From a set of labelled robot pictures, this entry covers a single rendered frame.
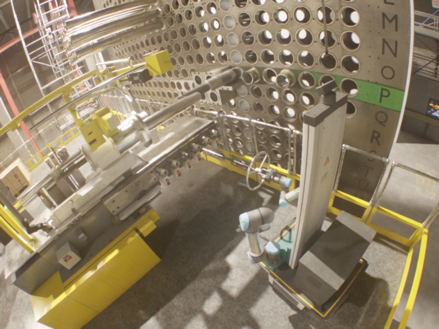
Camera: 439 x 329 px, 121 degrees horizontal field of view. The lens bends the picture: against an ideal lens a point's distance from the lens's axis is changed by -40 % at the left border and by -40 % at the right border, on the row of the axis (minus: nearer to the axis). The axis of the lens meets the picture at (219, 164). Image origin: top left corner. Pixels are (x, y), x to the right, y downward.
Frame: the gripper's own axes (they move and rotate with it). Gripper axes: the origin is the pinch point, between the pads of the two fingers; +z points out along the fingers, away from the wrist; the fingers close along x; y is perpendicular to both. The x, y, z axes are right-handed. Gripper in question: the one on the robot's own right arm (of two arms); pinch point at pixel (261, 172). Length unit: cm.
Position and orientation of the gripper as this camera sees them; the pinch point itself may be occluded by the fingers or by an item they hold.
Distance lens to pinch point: 196.1
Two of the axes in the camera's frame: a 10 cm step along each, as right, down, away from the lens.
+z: -7.2, -3.1, 6.2
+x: 6.6, -5.6, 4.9
